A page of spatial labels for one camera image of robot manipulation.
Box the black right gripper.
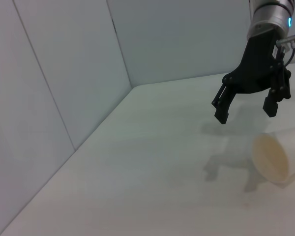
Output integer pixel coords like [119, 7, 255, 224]
[211, 29, 293, 125]

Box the white paper cup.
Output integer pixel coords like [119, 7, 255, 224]
[251, 124, 295, 189]

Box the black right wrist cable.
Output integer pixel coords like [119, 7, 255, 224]
[276, 33, 295, 67]

